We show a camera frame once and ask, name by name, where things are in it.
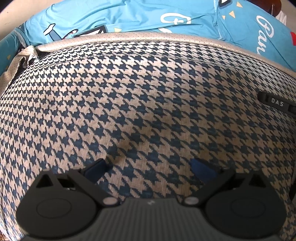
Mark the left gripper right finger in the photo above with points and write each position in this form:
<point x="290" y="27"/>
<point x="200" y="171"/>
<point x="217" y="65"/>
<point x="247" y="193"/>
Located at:
<point x="214" y="178"/>

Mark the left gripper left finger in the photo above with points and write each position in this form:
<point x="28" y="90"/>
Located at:
<point x="86" y="180"/>

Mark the houndstooth mattress cover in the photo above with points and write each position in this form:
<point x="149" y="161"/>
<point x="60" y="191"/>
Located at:
<point x="148" y="104"/>

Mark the blue cartoon print bedsheet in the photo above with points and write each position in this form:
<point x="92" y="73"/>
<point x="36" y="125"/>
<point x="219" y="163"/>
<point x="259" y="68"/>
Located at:
<point x="240" y="23"/>

